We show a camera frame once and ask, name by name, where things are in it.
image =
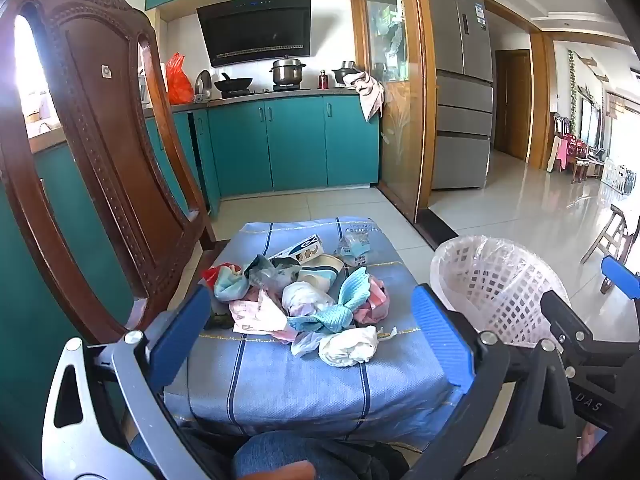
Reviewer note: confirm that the pink hanging cloth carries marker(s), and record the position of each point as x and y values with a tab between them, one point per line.
371	95

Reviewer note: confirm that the teal lower cabinets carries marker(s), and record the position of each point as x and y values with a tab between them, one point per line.
295	145

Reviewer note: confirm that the teal side cabinets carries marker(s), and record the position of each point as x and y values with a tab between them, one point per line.
30	285

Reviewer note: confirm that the black cooking pot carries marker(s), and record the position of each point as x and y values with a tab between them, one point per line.
345	74

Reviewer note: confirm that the gas stove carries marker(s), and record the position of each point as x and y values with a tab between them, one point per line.
265	92

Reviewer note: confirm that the white paper cup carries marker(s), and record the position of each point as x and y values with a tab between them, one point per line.
325	266

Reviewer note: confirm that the green wall vine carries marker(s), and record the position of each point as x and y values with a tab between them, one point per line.
573	85

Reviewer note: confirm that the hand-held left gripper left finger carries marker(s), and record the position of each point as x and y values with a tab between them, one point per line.
180	332

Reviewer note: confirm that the white plastic mesh basket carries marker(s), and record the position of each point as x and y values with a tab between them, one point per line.
500	290

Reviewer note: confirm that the grey refrigerator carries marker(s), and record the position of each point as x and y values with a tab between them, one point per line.
460	110

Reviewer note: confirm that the white fence panel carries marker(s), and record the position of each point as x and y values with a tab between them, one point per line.
617	175

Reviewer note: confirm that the black range hood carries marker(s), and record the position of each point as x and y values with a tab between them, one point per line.
255	30

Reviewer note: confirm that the clear plastic wrapper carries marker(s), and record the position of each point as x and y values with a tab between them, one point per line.
270	275

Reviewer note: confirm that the brown wooden door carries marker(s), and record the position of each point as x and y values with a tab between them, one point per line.
512	105

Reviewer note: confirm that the person's right hand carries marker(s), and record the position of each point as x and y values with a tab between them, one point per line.
590	442

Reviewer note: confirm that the carved wooden chair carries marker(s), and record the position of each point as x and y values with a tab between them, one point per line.
100	160

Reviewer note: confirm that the black wok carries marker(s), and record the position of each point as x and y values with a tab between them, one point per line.
232	82

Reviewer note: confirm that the red paper packet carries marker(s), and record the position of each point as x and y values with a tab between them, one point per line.
211	274

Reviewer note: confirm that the red bottle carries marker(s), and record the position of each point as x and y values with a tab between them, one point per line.
324	80

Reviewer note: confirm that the white plastic bag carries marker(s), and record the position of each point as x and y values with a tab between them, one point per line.
306	297

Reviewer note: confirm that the wooden dining chairs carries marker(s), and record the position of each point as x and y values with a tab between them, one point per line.
580	155

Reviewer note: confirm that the person's leg in jeans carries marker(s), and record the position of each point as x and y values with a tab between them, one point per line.
270	452

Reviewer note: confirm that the pink cloth on chair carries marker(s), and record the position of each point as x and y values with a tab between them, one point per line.
560	152

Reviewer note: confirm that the metal pot lid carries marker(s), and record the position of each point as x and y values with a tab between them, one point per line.
202	85

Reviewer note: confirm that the orange plastic bag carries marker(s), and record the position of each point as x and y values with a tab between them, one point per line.
179	82

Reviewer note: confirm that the wood framed glass door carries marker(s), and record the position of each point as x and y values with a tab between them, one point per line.
400	110

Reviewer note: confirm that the pink printed paper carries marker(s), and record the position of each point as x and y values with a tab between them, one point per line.
255	317

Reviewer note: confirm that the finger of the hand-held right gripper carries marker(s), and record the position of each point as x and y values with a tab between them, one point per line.
622	275
562	317

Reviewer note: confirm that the thin clear plastic film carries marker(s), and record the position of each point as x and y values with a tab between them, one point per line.
306	342

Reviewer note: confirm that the wooden stool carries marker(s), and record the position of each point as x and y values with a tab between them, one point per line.
615	230

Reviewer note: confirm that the clear plastic bag blue contents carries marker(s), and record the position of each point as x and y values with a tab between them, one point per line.
352	250

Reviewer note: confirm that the blue striped tablecloth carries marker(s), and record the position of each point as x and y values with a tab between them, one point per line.
300	400

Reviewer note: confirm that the stainless steel pot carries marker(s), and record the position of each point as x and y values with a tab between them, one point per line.
288	72

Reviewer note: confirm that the white tissue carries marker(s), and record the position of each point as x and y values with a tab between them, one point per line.
350	346

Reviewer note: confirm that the white and blue medicine box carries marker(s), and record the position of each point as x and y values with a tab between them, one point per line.
300	249

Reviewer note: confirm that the pink striped wrapper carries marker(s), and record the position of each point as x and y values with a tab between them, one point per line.
374	305

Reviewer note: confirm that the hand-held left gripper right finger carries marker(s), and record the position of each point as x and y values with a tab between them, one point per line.
442	342

